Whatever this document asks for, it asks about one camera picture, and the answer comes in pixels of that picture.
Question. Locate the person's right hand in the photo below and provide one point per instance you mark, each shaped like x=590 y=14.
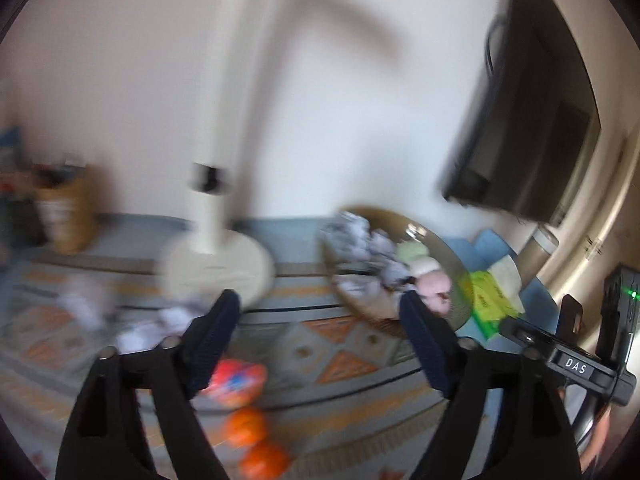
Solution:
x=597 y=442

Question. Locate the patterned blue mat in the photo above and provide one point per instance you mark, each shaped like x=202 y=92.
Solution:
x=320 y=435

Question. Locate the green packet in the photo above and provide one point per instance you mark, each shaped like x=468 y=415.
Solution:
x=487 y=300

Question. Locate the heap of papers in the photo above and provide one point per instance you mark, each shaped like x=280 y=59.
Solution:
x=360 y=247

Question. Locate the dark monitor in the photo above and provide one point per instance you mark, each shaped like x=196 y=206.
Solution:
x=520 y=135

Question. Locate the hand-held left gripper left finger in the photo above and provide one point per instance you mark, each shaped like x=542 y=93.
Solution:
x=212 y=340

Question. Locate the white desk lamp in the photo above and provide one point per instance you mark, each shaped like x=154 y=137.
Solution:
x=210 y=220

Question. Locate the beige cylinder container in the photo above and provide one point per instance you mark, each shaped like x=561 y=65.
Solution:
x=537 y=255

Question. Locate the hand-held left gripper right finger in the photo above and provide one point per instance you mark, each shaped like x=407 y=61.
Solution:
x=425 y=340

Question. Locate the orange fruit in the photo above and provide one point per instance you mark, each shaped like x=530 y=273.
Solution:
x=246 y=427
x=264 y=462

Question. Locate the pink plush toy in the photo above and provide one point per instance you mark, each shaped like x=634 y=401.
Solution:
x=432 y=285

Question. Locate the white tissue pack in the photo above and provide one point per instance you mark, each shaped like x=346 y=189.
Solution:
x=507 y=275

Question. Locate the woven brown basket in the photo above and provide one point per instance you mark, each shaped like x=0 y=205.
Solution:
x=370 y=317

